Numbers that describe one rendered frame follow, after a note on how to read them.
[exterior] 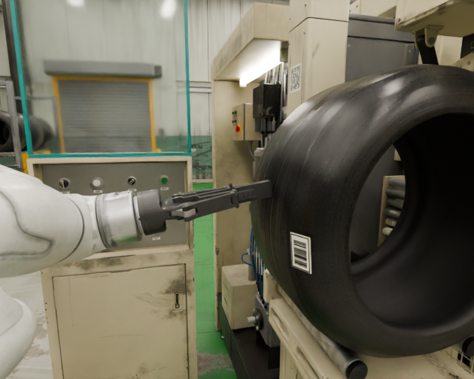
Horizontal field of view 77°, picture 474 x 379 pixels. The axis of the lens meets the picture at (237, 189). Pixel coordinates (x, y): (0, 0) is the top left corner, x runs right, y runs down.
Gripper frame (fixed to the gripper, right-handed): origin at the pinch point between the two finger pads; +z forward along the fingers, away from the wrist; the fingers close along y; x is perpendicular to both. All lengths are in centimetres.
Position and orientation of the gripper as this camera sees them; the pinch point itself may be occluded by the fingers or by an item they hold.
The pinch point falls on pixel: (253, 191)
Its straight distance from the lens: 55.4
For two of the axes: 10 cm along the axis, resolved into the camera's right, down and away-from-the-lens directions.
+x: 1.4, 9.7, 2.1
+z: 9.6, -1.9, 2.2
